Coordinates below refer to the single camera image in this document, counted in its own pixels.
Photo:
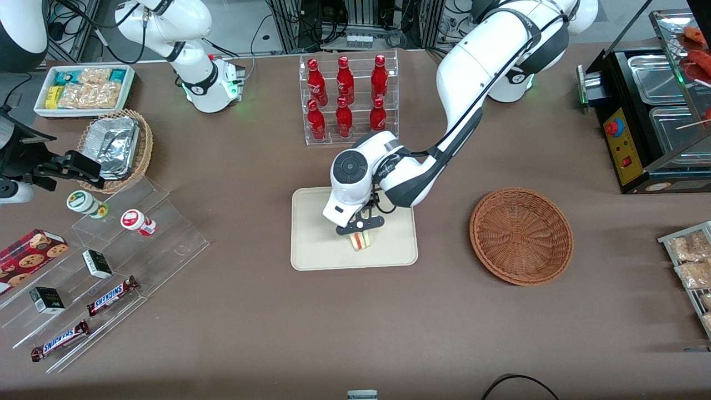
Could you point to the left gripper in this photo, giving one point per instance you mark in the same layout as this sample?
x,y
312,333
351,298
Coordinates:
x,y
369,205

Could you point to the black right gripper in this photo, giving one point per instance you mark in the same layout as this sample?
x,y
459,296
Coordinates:
x,y
21,157

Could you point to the triangle sandwich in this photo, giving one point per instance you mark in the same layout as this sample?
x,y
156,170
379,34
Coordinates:
x,y
360,242

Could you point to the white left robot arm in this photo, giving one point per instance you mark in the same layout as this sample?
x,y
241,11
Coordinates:
x,y
477,61

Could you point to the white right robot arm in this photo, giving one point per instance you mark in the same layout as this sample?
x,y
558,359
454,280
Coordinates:
x,y
189,22

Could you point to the cream plastic tray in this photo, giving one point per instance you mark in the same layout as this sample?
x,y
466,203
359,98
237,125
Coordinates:
x,y
316,250

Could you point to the aluminium foil tray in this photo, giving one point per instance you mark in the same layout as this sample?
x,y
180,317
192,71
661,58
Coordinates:
x,y
114,147

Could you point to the light wicker basket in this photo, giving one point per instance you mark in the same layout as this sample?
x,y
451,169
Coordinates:
x,y
144,150

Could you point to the brown wicker basket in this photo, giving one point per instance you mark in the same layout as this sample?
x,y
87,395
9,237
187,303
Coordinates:
x,y
522,236

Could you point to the green lid yogurt bottle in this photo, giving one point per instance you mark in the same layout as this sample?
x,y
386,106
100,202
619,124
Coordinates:
x,y
83,203

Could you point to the clear acrylic bottle rack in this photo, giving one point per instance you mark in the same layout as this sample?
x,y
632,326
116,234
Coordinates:
x,y
333,141

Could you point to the yellow snack packet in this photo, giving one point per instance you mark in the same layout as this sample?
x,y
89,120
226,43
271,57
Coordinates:
x,y
53,97

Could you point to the large clear cracker bag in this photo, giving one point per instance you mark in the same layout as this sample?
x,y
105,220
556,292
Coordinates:
x,y
89,95

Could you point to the red lid yogurt bottle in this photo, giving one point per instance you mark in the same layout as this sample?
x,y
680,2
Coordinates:
x,y
134,220

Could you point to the red drink bottle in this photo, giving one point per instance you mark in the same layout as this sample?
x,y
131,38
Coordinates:
x,y
379,79
378,118
345,80
317,83
316,123
344,121

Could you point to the teal snack packet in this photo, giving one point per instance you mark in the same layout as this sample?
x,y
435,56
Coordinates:
x,y
66,76
118,75

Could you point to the red plaid cookie box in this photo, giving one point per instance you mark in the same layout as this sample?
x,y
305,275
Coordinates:
x,y
28,258

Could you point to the small black box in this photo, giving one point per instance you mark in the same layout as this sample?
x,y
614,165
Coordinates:
x,y
47,300
97,264

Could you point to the small clear cracker bag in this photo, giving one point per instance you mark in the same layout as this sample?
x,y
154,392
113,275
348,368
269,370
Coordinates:
x,y
94,75

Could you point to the white snack bin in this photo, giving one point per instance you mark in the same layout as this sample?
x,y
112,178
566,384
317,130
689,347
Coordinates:
x,y
129,89

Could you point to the clear acrylic stepped shelf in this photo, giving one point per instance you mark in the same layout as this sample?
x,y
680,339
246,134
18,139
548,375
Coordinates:
x,y
166,244

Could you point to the Snickers bar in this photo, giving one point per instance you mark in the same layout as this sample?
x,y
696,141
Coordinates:
x,y
60,340
111,296

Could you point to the white power strip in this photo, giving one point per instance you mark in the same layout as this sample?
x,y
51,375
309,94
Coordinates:
x,y
359,40

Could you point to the grey device at table edge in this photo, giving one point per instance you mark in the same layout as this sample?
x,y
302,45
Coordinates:
x,y
362,395

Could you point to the silver block with green light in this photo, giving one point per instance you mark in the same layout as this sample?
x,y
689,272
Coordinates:
x,y
590,86

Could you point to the red emergency knob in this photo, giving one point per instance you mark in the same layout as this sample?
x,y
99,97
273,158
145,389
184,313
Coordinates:
x,y
614,128

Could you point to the black food warmer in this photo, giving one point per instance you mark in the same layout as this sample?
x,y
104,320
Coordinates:
x,y
617,83

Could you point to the steel warmer pan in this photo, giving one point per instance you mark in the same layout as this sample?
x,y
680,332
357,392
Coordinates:
x,y
675,130
658,78

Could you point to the clear bag of snacks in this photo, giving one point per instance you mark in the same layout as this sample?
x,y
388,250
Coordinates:
x,y
706,301
694,275
707,321
689,247

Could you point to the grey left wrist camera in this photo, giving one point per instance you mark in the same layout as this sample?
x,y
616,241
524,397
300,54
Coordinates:
x,y
347,229

